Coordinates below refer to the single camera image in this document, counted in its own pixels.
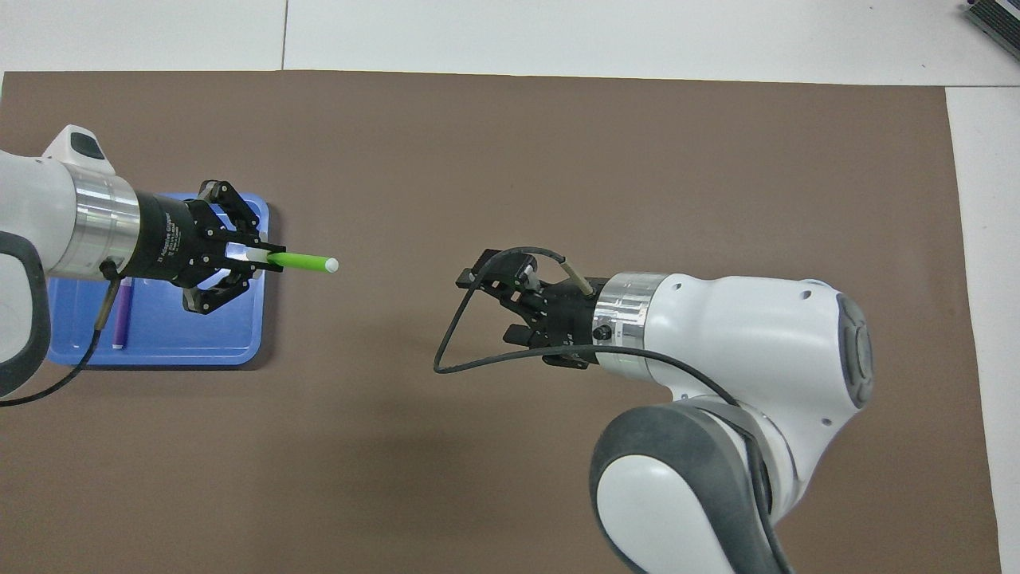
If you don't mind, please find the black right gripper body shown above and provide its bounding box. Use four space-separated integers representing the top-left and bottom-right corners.
528 277 613 371

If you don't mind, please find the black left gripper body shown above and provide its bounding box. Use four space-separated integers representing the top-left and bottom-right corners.
130 190 232 289

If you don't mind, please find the green pen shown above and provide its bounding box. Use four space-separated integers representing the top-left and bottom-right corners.
226 246 340 274

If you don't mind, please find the purple pen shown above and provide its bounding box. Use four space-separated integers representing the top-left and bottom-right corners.
112 277 132 352

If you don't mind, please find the blue plastic tray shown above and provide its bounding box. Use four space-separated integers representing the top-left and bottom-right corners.
46 191 270 368

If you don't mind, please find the brown table mat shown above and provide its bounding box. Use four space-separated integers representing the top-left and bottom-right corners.
0 70 1003 574

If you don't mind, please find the grey striped device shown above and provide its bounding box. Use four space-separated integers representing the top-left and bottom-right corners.
963 0 1020 41

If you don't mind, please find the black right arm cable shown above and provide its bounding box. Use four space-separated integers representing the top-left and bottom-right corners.
433 246 790 574

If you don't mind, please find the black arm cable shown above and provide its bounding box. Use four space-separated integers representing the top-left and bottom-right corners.
433 246 790 574
0 263 124 407

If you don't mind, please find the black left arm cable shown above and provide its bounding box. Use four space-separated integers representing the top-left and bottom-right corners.
0 263 124 407

